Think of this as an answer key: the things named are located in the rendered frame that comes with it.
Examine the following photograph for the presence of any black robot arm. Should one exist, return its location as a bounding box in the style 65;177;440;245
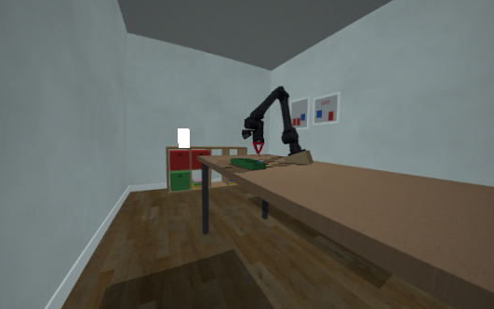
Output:
242;86;306;155

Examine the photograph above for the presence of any green open bin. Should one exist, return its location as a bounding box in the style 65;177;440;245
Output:
231;158;266;170

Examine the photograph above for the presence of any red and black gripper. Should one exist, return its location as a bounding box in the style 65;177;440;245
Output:
252;129;264;155

